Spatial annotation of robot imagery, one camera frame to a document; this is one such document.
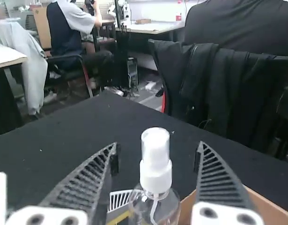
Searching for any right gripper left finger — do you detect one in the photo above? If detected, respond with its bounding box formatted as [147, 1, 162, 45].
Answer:
[4, 142, 122, 225]

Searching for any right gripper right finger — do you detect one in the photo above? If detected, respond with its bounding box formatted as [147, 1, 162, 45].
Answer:
[190, 141, 266, 225]

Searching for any white spray top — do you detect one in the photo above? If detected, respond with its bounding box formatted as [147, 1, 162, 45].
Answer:
[139, 127, 173, 223]

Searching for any cardboard box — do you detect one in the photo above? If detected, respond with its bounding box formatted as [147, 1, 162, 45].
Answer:
[178, 184, 288, 225]

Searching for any clear plastic bottle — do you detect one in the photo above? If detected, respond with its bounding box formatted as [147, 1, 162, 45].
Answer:
[128, 186, 181, 225]

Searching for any black jacket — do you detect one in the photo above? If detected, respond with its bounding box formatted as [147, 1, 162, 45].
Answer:
[148, 39, 288, 160]

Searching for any white coat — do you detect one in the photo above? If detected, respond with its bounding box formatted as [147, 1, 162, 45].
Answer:
[0, 18, 49, 116]

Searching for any white-topped desk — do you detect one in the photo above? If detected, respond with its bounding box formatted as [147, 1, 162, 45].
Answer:
[0, 41, 29, 99]
[115, 19, 185, 71]

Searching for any person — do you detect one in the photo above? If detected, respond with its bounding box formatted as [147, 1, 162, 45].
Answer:
[45, 0, 125, 97]
[184, 0, 288, 58]

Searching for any wooden-backed chair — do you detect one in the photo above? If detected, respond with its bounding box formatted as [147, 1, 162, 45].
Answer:
[32, 6, 104, 98]

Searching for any chair with red-black frame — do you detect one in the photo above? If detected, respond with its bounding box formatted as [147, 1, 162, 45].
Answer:
[148, 38, 288, 160]

